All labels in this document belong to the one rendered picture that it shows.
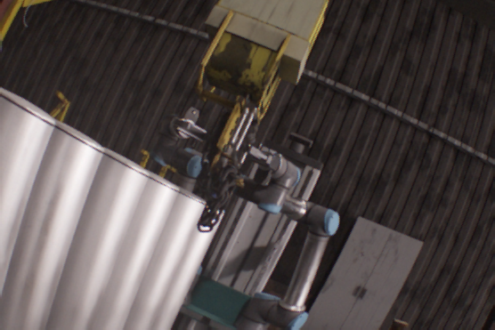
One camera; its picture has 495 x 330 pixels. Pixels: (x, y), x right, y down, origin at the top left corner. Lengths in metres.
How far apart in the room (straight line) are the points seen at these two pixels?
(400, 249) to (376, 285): 0.53
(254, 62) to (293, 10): 0.24
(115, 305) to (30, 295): 0.60
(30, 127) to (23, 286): 0.44
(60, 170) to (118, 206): 0.35
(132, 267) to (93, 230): 0.31
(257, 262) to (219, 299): 0.32
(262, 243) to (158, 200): 1.84
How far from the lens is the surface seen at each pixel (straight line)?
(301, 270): 3.26
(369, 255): 7.72
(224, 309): 3.62
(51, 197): 1.33
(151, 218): 1.88
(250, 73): 2.16
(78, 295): 1.67
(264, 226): 3.67
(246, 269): 3.67
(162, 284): 2.21
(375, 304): 7.74
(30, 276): 1.37
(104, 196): 1.62
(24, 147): 1.10
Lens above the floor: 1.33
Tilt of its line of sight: 6 degrees up
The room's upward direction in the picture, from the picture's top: 25 degrees clockwise
